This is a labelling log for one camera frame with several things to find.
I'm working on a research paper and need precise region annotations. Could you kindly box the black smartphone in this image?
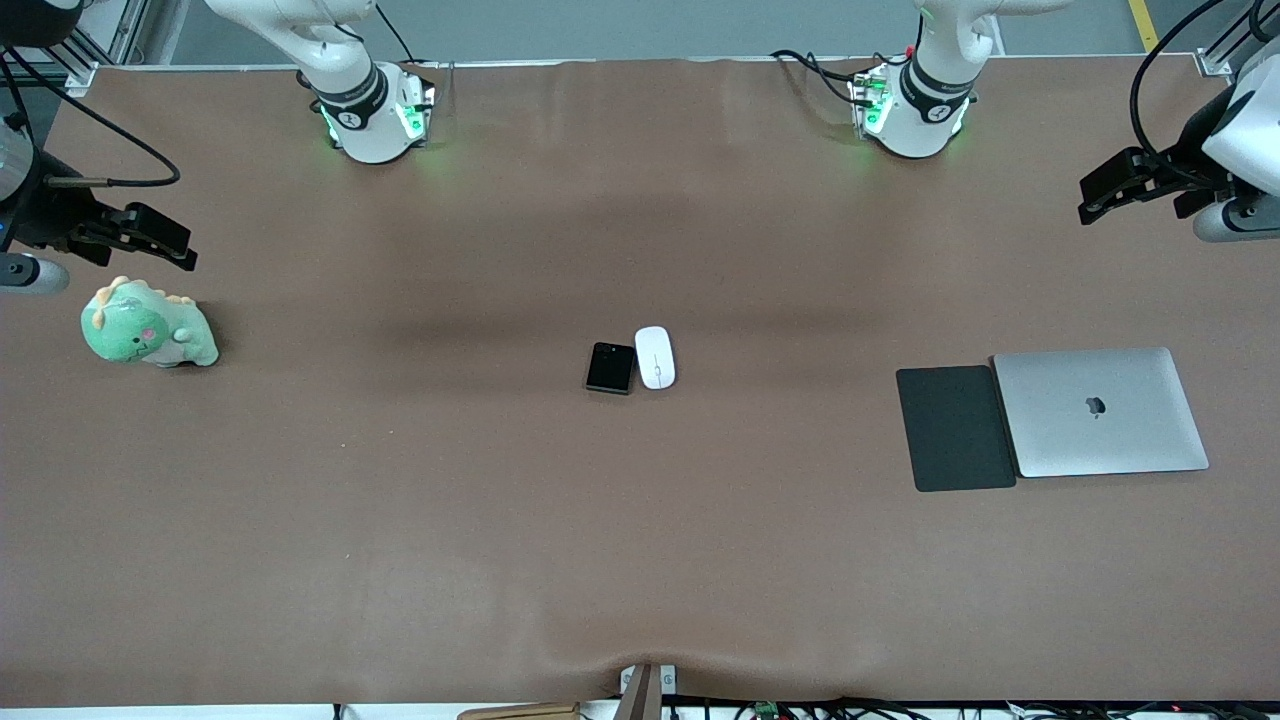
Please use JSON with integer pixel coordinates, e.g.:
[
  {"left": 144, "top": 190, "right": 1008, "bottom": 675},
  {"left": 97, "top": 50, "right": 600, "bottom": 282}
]
[{"left": 586, "top": 342, "right": 638, "bottom": 396}]

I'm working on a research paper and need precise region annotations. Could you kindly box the white computer mouse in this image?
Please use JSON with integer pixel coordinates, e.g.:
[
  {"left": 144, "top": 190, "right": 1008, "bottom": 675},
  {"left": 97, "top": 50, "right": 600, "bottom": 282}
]
[{"left": 635, "top": 326, "right": 677, "bottom": 390}]

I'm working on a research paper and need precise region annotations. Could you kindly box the dark grey mouse pad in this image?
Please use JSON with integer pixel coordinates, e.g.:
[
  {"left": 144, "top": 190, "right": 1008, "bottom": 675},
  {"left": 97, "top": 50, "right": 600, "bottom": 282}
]
[{"left": 896, "top": 365, "right": 1018, "bottom": 493}]

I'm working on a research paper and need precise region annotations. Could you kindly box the green dinosaur plush toy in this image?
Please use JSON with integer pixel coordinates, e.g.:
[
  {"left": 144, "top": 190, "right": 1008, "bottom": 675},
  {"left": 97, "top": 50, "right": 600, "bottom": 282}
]
[{"left": 81, "top": 276, "right": 220, "bottom": 368}]

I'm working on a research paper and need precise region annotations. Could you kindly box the silver closed laptop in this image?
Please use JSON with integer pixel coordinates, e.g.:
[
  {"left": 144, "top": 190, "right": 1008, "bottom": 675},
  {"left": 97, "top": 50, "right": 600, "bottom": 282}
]
[{"left": 992, "top": 347, "right": 1210, "bottom": 479}]

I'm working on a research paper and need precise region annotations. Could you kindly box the brown table cover mat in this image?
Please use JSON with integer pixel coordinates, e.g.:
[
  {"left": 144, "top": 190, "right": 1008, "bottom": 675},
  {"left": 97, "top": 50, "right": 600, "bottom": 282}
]
[{"left": 0, "top": 55, "right": 1280, "bottom": 707}]

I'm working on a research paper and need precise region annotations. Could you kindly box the light wooden board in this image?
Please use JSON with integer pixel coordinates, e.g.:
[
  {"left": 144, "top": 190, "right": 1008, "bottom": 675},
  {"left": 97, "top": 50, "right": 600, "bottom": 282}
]
[{"left": 457, "top": 702, "right": 582, "bottom": 720}]

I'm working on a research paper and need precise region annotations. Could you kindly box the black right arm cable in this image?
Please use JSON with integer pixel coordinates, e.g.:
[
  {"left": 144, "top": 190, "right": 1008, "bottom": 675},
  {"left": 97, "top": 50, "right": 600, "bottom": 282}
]
[{"left": 0, "top": 58, "right": 182, "bottom": 189}]

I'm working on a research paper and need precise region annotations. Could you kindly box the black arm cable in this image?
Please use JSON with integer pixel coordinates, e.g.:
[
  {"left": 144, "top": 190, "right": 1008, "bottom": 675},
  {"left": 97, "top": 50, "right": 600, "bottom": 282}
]
[
  {"left": 0, "top": 58, "right": 182, "bottom": 189},
  {"left": 1130, "top": 0, "right": 1280, "bottom": 191}
]

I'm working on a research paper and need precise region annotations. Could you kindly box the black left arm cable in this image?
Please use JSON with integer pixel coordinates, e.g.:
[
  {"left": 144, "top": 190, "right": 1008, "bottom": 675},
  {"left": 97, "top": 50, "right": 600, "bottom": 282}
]
[{"left": 1130, "top": 0, "right": 1280, "bottom": 191}]

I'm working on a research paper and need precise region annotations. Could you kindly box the aluminium frame profile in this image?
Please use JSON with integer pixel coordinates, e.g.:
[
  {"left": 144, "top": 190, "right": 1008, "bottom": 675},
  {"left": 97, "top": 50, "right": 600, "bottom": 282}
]
[
  {"left": 28, "top": 0, "right": 153, "bottom": 98},
  {"left": 1194, "top": 0, "right": 1280, "bottom": 83}
]

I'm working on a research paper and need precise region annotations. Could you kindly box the black right base cable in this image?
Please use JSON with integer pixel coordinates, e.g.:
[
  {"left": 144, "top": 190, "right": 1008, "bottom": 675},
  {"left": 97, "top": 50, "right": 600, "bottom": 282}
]
[{"left": 373, "top": 0, "right": 443, "bottom": 69}]

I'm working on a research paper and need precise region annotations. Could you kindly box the black base cable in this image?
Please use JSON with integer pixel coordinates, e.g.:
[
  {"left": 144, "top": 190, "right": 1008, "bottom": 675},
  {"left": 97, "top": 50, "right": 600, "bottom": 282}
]
[
  {"left": 770, "top": 44, "right": 909, "bottom": 107},
  {"left": 373, "top": 0, "right": 443, "bottom": 69}
]

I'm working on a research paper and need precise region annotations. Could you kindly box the black left base cable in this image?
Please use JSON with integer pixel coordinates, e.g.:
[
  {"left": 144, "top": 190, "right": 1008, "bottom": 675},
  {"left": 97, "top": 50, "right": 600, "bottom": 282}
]
[{"left": 770, "top": 44, "right": 909, "bottom": 107}]

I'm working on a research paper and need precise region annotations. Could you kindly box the white table edge bracket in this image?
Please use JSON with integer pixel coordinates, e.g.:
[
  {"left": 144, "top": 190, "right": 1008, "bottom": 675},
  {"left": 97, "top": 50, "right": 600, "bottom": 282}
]
[{"left": 619, "top": 665, "right": 678, "bottom": 699}]

